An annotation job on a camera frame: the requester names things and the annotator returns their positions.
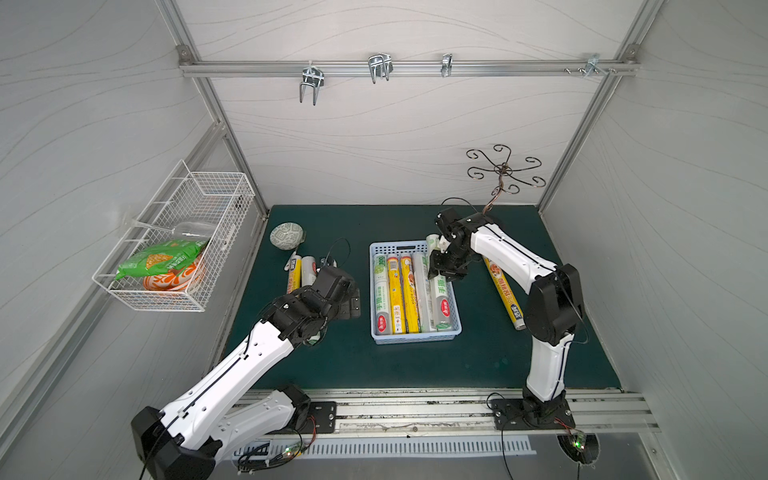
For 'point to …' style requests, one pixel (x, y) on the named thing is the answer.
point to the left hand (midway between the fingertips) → (340, 299)
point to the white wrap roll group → (422, 292)
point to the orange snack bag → (173, 280)
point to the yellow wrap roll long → (395, 296)
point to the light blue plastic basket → (392, 247)
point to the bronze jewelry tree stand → (503, 169)
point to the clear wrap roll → (440, 291)
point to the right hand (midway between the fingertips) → (435, 275)
